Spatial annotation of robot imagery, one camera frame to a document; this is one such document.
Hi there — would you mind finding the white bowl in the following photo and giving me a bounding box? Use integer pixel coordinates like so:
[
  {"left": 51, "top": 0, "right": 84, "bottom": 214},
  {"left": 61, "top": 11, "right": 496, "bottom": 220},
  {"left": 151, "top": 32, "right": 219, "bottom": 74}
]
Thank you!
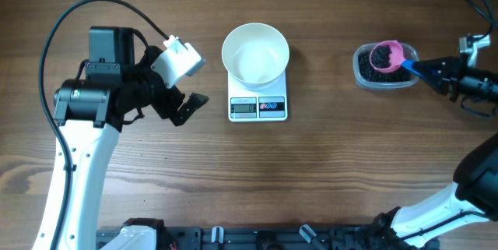
[{"left": 221, "top": 23, "right": 290, "bottom": 88}]

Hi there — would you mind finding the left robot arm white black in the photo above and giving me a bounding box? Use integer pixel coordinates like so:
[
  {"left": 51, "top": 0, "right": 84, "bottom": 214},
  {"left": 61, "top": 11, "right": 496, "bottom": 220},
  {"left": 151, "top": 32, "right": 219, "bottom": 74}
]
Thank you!
[{"left": 33, "top": 26, "right": 208, "bottom": 249}]

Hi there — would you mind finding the pink scoop blue handle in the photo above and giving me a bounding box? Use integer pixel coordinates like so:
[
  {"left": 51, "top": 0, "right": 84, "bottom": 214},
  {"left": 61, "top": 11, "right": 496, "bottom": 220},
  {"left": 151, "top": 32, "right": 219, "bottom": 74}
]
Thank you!
[{"left": 369, "top": 40, "right": 417, "bottom": 76}]

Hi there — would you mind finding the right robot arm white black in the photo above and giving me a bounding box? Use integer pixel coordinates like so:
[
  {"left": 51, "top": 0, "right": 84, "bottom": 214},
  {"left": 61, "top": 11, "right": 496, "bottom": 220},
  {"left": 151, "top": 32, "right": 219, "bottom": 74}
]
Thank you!
[{"left": 368, "top": 57, "right": 497, "bottom": 249}]

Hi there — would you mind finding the white digital kitchen scale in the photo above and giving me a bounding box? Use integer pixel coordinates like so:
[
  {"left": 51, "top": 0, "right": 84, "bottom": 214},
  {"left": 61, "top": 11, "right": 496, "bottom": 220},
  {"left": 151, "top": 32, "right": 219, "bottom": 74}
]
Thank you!
[{"left": 227, "top": 72, "right": 288, "bottom": 122}]

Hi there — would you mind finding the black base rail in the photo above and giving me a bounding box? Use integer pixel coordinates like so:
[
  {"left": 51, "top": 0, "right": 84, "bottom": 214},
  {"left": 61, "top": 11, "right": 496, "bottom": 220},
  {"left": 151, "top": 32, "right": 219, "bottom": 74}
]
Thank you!
[{"left": 96, "top": 224, "right": 440, "bottom": 250}]

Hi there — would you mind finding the clear plastic container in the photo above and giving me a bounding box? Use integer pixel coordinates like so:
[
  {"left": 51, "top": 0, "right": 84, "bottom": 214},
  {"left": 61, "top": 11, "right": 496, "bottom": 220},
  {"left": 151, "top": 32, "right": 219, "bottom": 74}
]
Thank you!
[{"left": 352, "top": 43, "right": 419, "bottom": 90}]

